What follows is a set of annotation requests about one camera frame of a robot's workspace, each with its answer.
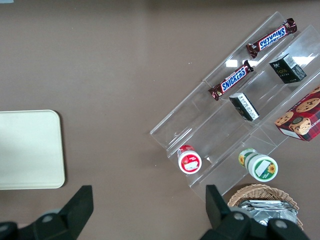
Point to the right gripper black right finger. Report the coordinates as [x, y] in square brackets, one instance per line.
[220, 212]

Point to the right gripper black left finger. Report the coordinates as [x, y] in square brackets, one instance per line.
[72, 212]

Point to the light tan wicker basket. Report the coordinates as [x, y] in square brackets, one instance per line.
[260, 191]

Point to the beige rectangular tray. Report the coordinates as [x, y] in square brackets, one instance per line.
[30, 150]

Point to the silver foil containers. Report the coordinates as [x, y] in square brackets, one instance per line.
[267, 210]

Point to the red white lidded cup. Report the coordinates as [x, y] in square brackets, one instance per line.
[190, 160]

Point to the green white lidded cup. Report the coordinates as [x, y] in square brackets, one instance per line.
[260, 166]

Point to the clear acrylic stepped riser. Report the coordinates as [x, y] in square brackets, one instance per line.
[220, 140]

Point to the small black box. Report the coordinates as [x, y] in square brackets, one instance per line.
[245, 107]
[287, 68]

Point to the red chocolate chip cookie box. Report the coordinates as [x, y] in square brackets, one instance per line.
[302, 117]

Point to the Snickers chocolate bar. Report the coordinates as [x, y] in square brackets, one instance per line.
[232, 81]
[272, 38]

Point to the small grey block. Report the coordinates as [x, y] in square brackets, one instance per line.
[6, 1]

